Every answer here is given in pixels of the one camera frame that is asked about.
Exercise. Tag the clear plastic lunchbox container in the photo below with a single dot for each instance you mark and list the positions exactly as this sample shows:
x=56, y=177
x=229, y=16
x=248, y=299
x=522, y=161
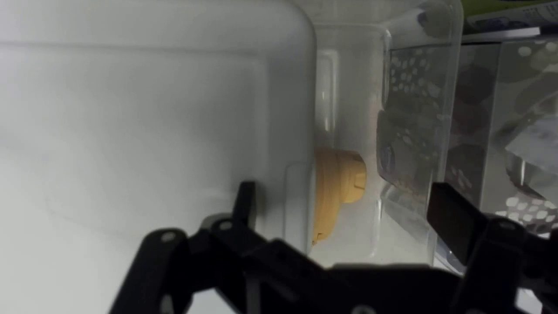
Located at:
x=402, y=115

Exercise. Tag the clear grey dotted box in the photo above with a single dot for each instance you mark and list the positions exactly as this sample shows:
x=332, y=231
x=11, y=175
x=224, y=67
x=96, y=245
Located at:
x=511, y=122

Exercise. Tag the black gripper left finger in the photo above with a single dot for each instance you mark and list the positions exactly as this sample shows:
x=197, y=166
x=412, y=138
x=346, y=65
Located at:
x=185, y=272

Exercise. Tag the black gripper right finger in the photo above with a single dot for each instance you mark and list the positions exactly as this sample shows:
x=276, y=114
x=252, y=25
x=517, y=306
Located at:
x=499, y=262

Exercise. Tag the yellow banana-shaped object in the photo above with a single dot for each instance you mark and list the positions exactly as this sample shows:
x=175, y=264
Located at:
x=337, y=185

